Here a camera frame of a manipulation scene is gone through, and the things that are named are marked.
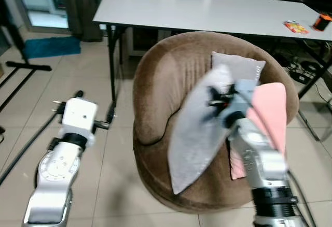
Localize black power strip with cables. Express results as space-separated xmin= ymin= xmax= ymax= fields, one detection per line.
xmin=275 ymin=53 xmax=323 ymax=86

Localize black metal stand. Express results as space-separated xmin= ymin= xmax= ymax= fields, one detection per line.
xmin=0 ymin=7 xmax=52 ymax=114

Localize white folding table black legs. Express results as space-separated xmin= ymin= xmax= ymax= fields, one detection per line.
xmin=93 ymin=0 xmax=332 ymax=142

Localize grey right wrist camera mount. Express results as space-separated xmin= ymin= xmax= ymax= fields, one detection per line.
xmin=220 ymin=79 xmax=258 ymax=129

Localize orange and black device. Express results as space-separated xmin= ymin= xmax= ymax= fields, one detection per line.
xmin=313 ymin=13 xmax=332 ymax=32

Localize brown round velvet sofa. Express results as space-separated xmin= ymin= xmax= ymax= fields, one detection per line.
xmin=132 ymin=31 xmax=300 ymax=215

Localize blue floor mat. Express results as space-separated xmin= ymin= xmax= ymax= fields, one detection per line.
xmin=23 ymin=36 xmax=81 ymax=59

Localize red orange snack packet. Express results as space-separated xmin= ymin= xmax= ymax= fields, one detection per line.
xmin=283 ymin=21 xmax=310 ymax=35

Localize plain grey pillow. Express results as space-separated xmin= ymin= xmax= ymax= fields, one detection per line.
xmin=169 ymin=65 xmax=237 ymax=195

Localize grey pillow with white print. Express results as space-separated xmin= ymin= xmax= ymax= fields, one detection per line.
xmin=211 ymin=52 xmax=266 ymax=88

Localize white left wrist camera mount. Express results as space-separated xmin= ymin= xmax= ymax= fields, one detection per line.
xmin=61 ymin=97 xmax=99 ymax=147

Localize dark curtain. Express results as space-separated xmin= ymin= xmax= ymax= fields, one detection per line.
xmin=62 ymin=0 xmax=104 ymax=42

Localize pink plush pillow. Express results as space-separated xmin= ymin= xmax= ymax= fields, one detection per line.
xmin=230 ymin=82 xmax=287 ymax=180

